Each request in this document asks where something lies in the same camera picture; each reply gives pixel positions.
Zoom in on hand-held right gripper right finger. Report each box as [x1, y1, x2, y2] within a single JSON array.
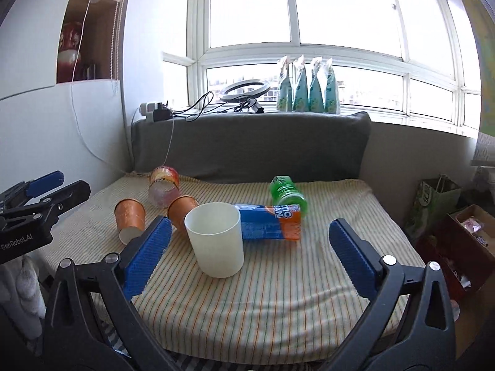
[[321, 218, 457, 371]]

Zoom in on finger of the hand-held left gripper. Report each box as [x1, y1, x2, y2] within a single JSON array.
[[0, 170, 65, 210], [0, 179, 92, 225]]

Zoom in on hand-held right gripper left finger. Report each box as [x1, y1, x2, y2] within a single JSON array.
[[42, 215, 182, 371]]

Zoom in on orange paper cup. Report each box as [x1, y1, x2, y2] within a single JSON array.
[[167, 195, 199, 235], [114, 198, 147, 245]]

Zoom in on white plastic cup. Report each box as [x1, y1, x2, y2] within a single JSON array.
[[184, 202, 245, 278]]

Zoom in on clear cup with red print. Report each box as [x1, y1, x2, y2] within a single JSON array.
[[148, 165, 181, 208]]

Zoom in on white fuzzy cloth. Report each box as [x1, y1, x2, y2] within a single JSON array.
[[0, 256, 48, 341]]

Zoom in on green plastic bottle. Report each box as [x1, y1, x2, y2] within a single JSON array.
[[269, 175, 309, 219]]

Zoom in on blue orange snack packet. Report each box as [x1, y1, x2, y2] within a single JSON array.
[[234, 203, 302, 242]]

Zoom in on green paper bag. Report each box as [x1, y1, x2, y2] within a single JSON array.
[[405, 175, 463, 241]]

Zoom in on white power strip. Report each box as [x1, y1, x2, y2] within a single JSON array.
[[139, 101, 165, 117]]

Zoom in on brown cardboard box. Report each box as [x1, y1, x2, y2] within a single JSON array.
[[433, 204, 495, 303]]

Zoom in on black power adapter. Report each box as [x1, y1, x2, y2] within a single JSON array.
[[153, 101, 174, 123]]

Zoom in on red and white box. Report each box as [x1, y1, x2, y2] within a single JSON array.
[[57, 21, 83, 67]]

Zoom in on wooden shelf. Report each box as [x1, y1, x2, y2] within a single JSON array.
[[56, 0, 129, 84]]

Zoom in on grey backrest cushion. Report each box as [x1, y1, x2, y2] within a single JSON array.
[[131, 111, 372, 185]]

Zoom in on teal snack bag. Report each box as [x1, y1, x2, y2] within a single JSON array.
[[324, 59, 341, 115], [292, 55, 309, 113], [309, 56, 325, 114], [276, 56, 293, 112]]

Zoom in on patterned curtain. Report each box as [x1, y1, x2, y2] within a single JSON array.
[[449, 0, 495, 137]]

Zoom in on thin white cable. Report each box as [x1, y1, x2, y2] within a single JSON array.
[[162, 118, 175, 168]]

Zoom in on black cable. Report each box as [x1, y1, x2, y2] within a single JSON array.
[[172, 91, 236, 123]]

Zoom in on ring light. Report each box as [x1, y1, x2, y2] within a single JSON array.
[[219, 80, 273, 114]]

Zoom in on white window frame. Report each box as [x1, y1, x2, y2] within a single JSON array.
[[161, 0, 482, 138]]

